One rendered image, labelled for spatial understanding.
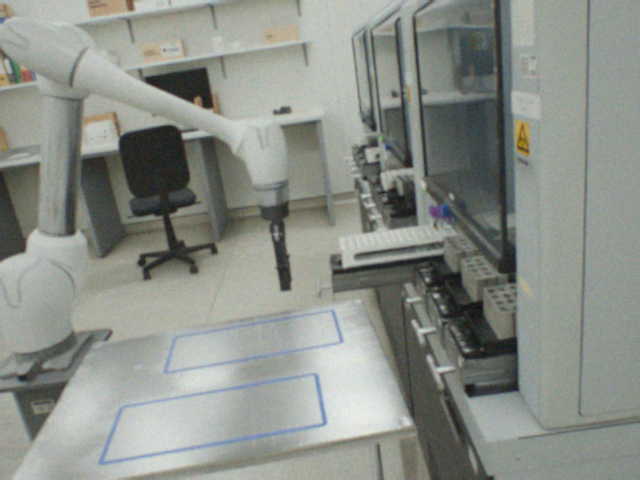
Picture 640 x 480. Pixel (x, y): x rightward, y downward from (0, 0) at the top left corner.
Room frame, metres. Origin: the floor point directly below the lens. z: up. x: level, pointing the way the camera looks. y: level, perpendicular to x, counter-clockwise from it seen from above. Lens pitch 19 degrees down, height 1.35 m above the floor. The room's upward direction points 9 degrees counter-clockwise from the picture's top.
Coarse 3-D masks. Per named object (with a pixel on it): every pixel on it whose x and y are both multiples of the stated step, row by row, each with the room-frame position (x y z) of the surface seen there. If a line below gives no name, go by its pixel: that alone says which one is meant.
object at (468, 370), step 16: (464, 320) 0.93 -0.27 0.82; (448, 336) 0.91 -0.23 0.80; (464, 336) 0.87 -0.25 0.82; (448, 352) 0.91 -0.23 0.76; (464, 352) 0.82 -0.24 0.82; (480, 352) 0.82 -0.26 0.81; (496, 352) 0.82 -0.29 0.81; (512, 352) 0.81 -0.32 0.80; (432, 368) 0.88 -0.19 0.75; (448, 368) 0.87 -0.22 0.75; (464, 368) 0.81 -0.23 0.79; (480, 368) 0.81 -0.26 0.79; (496, 368) 0.80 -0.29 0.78; (512, 368) 0.80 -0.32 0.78
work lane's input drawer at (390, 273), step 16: (336, 256) 1.37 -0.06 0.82; (336, 272) 1.28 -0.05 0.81; (352, 272) 1.28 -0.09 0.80; (368, 272) 1.27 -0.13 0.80; (384, 272) 1.27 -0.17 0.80; (400, 272) 1.27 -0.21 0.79; (320, 288) 1.33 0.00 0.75; (336, 288) 1.27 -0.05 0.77; (352, 288) 1.27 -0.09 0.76; (368, 288) 1.27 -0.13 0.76
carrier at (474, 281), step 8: (464, 264) 1.05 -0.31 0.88; (472, 264) 1.04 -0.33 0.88; (464, 272) 1.05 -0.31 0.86; (472, 272) 1.00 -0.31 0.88; (480, 272) 1.00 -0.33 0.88; (464, 280) 1.06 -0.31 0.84; (472, 280) 0.99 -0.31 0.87; (480, 280) 0.97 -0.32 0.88; (472, 288) 1.00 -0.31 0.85; (480, 288) 0.97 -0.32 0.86; (472, 296) 1.00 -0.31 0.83; (480, 296) 0.97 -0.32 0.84
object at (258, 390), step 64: (256, 320) 1.06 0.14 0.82; (320, 320) 1.01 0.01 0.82; (128, 384) 0.87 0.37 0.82; (192, 384) 0.84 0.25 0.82; (256, 384) 0.81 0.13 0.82; (320, 384) 0.78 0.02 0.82; (384, 384) 0.75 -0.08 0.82; (64, 448) 0.71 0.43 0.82; (128, 448) 0.69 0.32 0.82; (192, 448) 0.67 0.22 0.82; (256, 448) 0.65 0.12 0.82; (320, 448) 0.64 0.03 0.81
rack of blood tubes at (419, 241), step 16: (352, 240) 1.36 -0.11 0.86; (368, 240) 1.34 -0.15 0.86; (384, 240) 1.32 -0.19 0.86; (400, 240) 1.30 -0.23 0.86; (416, 240) 1.28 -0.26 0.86; (432, 240) 1.28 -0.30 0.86; (352, 256) 1.29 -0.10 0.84; (368, 256) 1.36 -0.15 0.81; (384, 256) 1.34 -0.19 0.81; (400, 256) 1.28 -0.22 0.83; (416, 256) 1.28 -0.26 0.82
